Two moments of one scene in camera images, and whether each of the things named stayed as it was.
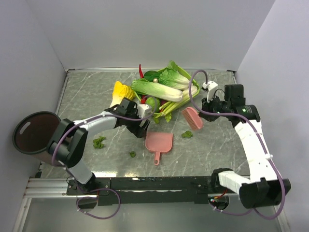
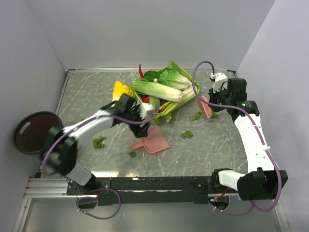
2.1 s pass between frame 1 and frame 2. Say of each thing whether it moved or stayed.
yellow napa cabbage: stayed
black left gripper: stayed
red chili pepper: stayed
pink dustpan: moved
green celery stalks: stayed
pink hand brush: moved
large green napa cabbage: stayed
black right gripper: moved
